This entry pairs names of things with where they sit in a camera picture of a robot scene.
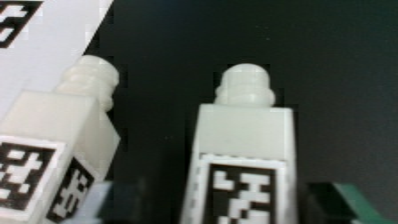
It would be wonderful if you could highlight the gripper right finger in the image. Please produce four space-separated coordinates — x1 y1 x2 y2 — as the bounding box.
305 182 385 224

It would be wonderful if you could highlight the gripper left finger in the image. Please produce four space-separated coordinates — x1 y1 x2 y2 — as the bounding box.
60 181 145 224

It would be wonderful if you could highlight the white table leg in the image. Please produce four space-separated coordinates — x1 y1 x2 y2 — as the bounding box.
179 63 298 224
0 55 118 224

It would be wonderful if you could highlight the white sheet with tags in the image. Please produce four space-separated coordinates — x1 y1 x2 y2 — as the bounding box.
0 0 115 118

